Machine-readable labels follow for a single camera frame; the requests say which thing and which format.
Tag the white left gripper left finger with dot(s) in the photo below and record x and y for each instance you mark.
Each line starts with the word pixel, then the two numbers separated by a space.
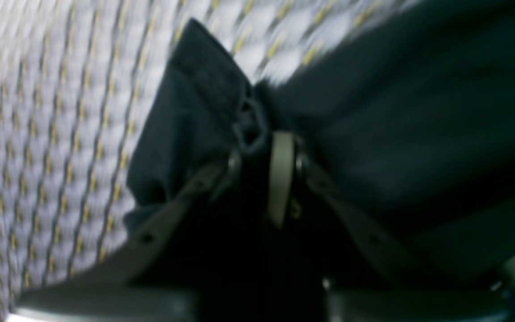
pixel 106 293

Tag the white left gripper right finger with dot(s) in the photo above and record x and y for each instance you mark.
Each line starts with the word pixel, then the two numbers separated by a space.
pixel 387 256

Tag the black T-shirt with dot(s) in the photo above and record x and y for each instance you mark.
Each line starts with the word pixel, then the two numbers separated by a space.
pixel 414 119

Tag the patterned fan-print tablecloth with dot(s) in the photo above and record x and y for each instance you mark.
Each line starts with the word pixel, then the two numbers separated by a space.
pixel 77 80

